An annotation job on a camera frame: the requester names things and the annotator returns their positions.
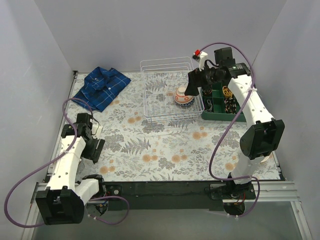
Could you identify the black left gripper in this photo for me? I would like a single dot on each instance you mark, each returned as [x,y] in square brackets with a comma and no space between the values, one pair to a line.
[97,149]

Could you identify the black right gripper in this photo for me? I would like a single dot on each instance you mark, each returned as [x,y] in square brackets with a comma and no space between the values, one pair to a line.
[196,77]

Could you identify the orange line pattern bowl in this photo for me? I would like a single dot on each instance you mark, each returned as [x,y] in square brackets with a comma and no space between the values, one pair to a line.
[180,97]

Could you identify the blue diamond pattern bowl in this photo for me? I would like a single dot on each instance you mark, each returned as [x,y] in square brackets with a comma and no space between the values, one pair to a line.
[185,105]

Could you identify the white wire dish rack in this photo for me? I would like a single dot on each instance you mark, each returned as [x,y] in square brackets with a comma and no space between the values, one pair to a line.
[161,78]

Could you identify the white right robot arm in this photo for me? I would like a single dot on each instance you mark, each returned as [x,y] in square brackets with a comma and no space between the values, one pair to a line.
[263,133]

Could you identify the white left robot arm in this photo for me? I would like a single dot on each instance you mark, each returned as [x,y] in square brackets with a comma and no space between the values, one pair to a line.
[63,201]

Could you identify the dark floral rolled band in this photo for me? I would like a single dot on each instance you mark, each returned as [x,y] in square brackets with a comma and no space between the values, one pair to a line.
[207,91]

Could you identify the yellow rolled band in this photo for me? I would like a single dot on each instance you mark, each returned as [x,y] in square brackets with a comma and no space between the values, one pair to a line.
[227,92]

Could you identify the green compartment organizer tray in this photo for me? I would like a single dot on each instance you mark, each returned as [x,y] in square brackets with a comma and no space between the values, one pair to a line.
[218,101]

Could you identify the grey rolled band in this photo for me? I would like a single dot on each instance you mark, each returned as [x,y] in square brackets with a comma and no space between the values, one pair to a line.
[208,105]

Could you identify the black floral rolled band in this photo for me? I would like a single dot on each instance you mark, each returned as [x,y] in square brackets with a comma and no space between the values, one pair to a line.
[230,105]

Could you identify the floral patterned table mat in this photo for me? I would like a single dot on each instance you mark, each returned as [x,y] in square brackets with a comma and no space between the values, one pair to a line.
[134,150]

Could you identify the blue plaid shirt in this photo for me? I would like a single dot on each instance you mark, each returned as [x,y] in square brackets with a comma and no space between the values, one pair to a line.
[100,88]

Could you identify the cream bowl top of stack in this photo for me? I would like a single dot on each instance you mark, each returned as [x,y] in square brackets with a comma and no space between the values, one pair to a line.
[271,156]

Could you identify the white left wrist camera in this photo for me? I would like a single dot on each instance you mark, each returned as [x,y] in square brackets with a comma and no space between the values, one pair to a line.
[96,131]

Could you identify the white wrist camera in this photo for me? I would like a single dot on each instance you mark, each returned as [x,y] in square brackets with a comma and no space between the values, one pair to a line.
[200,57]
[96,131]

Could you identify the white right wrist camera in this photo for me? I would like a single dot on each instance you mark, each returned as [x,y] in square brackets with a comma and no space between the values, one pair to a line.
[200,57]

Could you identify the aluminium frame rail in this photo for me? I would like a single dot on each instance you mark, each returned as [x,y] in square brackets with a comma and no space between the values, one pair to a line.
[270,191]

